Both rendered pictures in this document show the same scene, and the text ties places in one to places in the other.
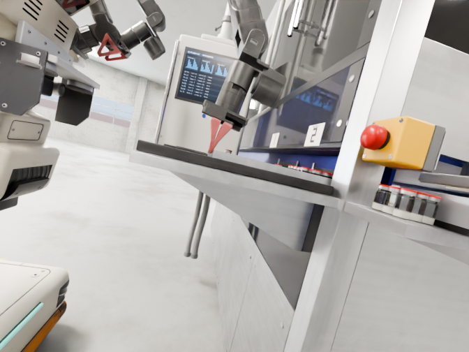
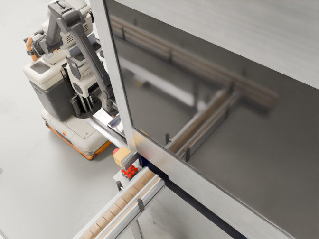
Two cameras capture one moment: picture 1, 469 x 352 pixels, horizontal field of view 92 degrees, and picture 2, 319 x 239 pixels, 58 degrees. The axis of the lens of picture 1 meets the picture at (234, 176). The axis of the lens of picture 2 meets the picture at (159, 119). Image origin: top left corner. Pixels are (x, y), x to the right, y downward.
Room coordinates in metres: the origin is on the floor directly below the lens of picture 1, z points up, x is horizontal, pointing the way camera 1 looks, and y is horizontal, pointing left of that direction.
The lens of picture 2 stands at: (0.11, -0.97, 2.17)
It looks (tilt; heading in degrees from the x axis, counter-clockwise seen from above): 51 degrees down; 55
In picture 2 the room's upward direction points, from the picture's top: 6 degrees counter-clockwise
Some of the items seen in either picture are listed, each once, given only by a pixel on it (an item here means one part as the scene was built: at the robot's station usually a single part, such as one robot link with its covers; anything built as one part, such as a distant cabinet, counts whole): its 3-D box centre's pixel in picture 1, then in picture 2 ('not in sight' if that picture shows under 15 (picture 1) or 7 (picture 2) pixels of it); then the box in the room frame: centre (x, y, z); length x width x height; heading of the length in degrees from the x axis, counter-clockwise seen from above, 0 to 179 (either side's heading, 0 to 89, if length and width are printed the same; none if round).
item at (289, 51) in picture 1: (289, 45); not in sight; (1.15, -0.11, 1.51); 0.47 x 0.01 x 0.59; 10
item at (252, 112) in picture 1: (260, 79); not in sight; (1.69, -0.02, 1.51); 0.49 x 0.01 x 0.59; 10
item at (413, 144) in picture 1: (398, 144); (124, 158); (0.38, -0.25, 1.00); 0.08 x 0.07 x 0.07; 100
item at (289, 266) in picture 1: (239, 186); not in sight; (1.47, -0.05, 0.73); 1.98 x 0.01 x 0.25; 10
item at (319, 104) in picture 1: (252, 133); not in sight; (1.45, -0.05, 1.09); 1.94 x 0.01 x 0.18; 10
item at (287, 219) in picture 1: (239, 209); not in sight; (0.52, -0.03, 0.80); 0.34 x 0.03 x 0.13; 100
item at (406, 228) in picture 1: (405, 224); (131, 177); (0.37, -0.30, 0.87); 0.14 x 0.13 x 0.02; 100
